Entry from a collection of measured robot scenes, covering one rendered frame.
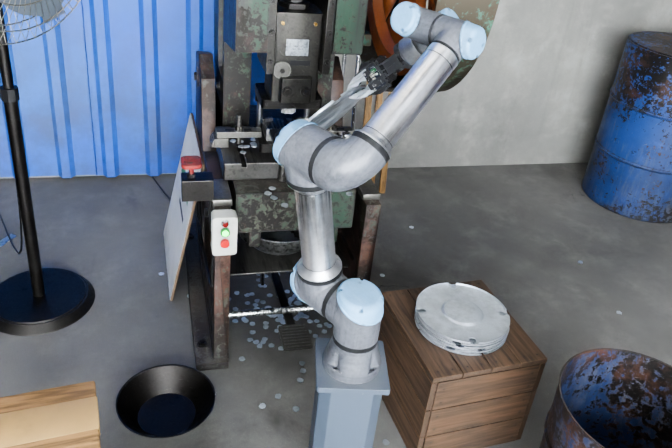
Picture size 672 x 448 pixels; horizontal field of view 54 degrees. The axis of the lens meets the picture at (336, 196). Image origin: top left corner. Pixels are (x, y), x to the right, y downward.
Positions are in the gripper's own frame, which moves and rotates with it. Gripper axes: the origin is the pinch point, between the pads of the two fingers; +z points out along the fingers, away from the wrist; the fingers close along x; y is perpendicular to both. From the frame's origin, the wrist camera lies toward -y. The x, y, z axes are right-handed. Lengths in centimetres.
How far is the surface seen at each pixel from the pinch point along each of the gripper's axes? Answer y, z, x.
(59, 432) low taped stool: 81, 74, 27
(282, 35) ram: -15.4, 17.3, -26.3
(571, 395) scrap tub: 1, -4, 105
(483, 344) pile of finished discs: 2, 10, 81
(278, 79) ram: -15.1, 27.4, -16.8
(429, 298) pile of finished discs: -10, 24, 67
